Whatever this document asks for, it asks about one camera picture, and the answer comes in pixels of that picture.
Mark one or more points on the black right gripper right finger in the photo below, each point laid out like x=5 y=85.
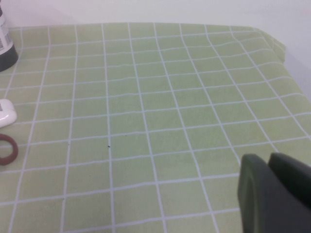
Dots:
x=294 y=177

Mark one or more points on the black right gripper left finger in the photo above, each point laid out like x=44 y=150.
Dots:
x=267 y=206

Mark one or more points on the green checked tablecloth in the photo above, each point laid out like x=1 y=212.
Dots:
x=155 y=121

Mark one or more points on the white earbuds case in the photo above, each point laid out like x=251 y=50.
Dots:
x=7 y=116

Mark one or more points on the black mesh pen holder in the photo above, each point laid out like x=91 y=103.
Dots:
x=7 y=58

